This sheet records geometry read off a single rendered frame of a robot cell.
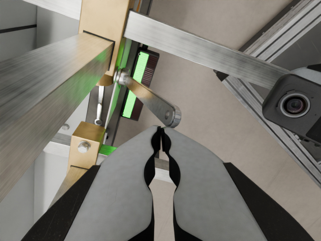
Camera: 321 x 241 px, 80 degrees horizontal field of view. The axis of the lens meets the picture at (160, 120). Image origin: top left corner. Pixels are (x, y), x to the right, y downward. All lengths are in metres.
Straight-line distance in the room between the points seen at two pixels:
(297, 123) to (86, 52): 0.20
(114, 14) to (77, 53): 0.09
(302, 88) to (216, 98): 1.09
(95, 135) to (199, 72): 0.91
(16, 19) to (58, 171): 0.49
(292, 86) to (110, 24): 0.20
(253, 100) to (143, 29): 0.89
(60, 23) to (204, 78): 0.86
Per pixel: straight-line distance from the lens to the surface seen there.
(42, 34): 0.57
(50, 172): 0.81
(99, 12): 0.26
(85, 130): 0.38
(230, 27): 1.18
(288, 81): 0.20
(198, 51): 0.27
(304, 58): 1.14
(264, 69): 0.30
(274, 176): 1.89
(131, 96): 0.46
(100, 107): 0.48
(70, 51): 0.18
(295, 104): 0.20
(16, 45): 0.52
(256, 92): 1.07
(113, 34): 0.25
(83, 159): 0.39
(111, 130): 0.52
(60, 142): 0.40
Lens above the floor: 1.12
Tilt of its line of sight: 59 degrees down
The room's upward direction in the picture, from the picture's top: 180 degrees clockwise
